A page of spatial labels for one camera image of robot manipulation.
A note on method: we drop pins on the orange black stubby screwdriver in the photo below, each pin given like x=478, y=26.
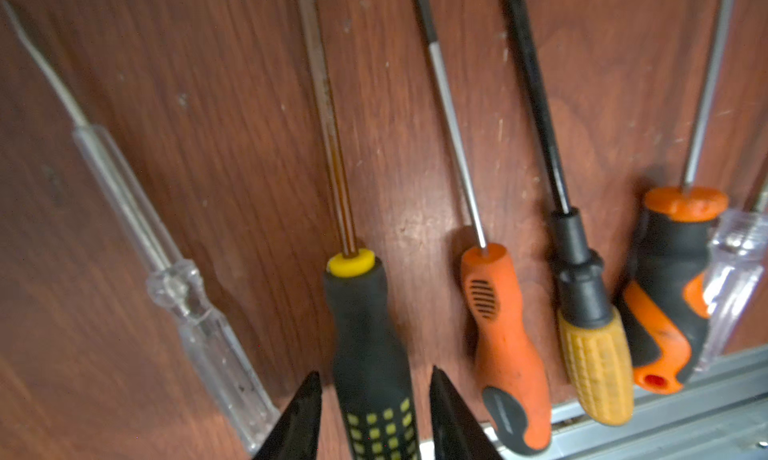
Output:
x=663, y=308

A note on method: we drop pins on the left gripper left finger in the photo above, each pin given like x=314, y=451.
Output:
x=296, y=434

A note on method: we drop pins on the yellow black handled screwdriver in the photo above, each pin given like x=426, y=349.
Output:
x=592, y=337

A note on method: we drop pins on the aluminium front rail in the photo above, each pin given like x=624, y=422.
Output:
x=721, y=414

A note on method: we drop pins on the orange grey screwdriver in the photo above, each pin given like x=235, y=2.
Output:
x=509, y=370

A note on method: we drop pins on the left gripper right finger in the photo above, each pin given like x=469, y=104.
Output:
x=456, y=432

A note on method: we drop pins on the black yellow dotted screwdriver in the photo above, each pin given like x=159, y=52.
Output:
x=371, y=371

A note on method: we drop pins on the clear handled screwdriver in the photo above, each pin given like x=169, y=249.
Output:
x=738, y=247

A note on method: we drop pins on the clear thin tester screwdriver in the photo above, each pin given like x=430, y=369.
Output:
x=174, y=282

